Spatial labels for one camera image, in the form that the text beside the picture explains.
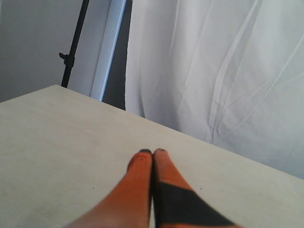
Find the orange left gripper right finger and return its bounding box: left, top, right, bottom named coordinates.
left=152, top=149, right=240, bottom=228

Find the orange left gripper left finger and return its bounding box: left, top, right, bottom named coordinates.
left=66, top=149, right=152, bottom=228

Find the black framed white panel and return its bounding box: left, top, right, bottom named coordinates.
left=102, top=0, right=133, bottom=110

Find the white backdrop cloth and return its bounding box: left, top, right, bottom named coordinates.
left=125, top=0, right=304, bottom=178

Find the black light stand pole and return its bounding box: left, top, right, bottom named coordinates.
left=59, top=0, right=90, bottom=88

